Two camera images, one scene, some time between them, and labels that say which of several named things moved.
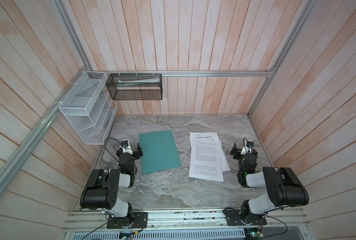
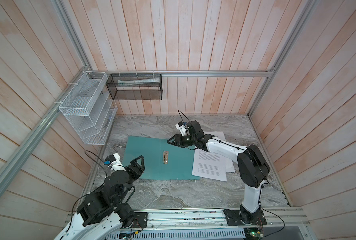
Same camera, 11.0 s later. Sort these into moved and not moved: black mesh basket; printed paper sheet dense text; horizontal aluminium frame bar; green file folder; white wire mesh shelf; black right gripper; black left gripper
Moved: black left gripper; black right gripper; green file folder
Not moved: white wire mesh shelf; horizontal aluminium frame bar; printed paper sheet dense text; black mesh basket
